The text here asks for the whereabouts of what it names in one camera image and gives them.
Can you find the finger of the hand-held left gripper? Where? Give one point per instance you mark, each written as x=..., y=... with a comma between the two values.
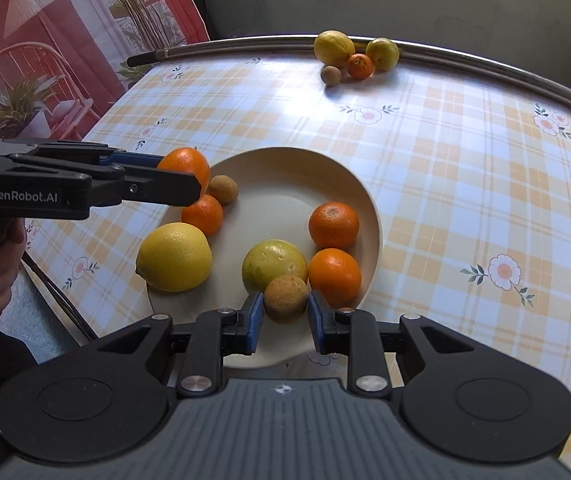
x=130, y=160
x=165, y=187

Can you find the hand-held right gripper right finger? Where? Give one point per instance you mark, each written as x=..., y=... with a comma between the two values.
x=315, y=322

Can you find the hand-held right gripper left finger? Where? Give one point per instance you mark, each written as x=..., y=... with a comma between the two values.
x=254, y=322

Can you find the small orange mandarin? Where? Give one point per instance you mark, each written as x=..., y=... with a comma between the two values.
x=360, y=65
x=185, y=160
x=203, y=215
x=334, y=225

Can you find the brown round fruit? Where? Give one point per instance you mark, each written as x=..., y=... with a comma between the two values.
x=331, y=75
x=286, y=298
x=223, y=189

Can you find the large orange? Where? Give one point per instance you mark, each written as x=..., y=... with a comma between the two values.
x=334, y=276

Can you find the yellow-green lemon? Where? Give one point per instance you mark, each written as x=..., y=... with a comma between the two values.
x=382, y=53
x=273, y=260

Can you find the cream round plate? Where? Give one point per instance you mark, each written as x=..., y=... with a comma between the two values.
x=275, y=195

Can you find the white textured cloth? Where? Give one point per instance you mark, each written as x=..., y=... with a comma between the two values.
x=30, y=322

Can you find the long metal pole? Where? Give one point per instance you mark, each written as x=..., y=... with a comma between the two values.
x=265, y=42

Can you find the orange checked floral tablecloth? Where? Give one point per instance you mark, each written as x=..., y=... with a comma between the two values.
x=440, y=185

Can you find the large yellow lemon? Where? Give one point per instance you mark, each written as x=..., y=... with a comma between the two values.
x=334, y=48

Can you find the printed wall poster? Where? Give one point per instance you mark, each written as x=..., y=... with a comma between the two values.
x=65, y=10

